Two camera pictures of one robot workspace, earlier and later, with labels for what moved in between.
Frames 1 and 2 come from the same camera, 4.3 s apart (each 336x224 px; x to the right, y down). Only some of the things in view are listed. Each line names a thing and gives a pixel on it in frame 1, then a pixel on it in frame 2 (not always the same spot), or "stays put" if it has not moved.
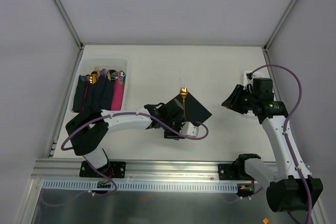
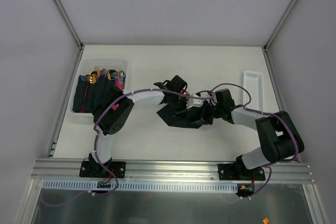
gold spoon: x=96 y=70 stays put
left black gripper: x=174 y=123 -> x=175 y=104
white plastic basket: x=88 y=64 stays put
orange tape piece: x=265 y=220 stays put
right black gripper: x=241 y=100 -> x=207 y=112
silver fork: x=121 y=74 stays put
